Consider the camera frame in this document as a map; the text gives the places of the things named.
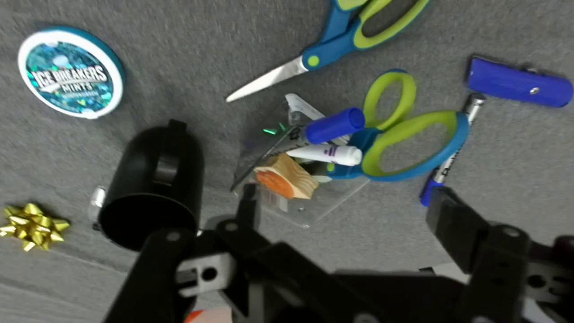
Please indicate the round teal mint tin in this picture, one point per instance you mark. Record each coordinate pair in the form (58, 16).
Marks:
(70, 72)

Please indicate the white glue stick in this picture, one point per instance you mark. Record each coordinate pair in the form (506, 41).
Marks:
(325, 154)

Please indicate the clear acrylic pen container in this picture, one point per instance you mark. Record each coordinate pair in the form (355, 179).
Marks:
(298, 206)

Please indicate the black mug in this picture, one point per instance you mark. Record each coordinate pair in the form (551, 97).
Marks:
(155, 179)

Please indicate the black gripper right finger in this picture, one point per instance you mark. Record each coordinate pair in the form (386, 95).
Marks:
(477, 238)

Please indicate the grey table cloth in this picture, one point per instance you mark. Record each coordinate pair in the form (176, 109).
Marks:
(180, 46)

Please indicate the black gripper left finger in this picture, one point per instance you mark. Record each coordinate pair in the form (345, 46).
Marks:
(180, 269)

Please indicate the small clear plastic piece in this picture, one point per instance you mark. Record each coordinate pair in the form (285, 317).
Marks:
(97, 201)

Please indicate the silver marker with blue cap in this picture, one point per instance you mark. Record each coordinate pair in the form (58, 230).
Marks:
(458, 145)

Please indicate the gold gift bow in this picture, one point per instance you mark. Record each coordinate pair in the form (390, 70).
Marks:
(33, 226)

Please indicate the blue green scissors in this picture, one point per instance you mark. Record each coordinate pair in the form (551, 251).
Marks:
(413, 145)
(334, 45)

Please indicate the wooden stamp block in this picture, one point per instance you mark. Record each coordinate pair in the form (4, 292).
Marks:
(287, 177)

